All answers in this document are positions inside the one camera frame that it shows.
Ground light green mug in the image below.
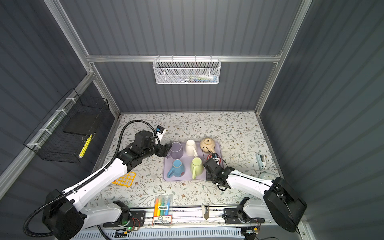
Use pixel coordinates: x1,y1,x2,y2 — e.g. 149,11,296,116
191,157,204,180

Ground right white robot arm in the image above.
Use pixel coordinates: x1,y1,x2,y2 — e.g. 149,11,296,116
204,159,308,233

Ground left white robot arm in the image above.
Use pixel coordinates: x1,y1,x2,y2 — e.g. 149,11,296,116
42,131,172,240

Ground purple mug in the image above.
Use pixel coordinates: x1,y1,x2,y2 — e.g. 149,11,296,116
166,142,184,160

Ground blue dotted mug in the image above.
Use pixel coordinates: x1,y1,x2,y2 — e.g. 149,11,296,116
167,159,186,178

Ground white mug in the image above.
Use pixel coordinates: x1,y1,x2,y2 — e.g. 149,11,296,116
185,140,198,158

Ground lavender plastic tray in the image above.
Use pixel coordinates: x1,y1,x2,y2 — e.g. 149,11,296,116
162,141,226,182

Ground yellow calculator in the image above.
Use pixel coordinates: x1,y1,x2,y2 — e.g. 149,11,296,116
113,172,136,188

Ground yellow highlighter pen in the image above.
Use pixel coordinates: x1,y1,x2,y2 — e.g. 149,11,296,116
78,135,93,159

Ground pack of coloured markers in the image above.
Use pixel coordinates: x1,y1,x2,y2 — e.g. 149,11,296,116
152,195,173,226

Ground black corrugated cable hose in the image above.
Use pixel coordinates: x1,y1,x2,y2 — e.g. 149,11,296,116
23,119,158,238

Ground white wire mesh basket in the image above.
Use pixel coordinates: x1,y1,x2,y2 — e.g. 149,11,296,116
153,59,222,85

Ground black wire basket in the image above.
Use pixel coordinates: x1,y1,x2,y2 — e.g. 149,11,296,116
24,91,110,164

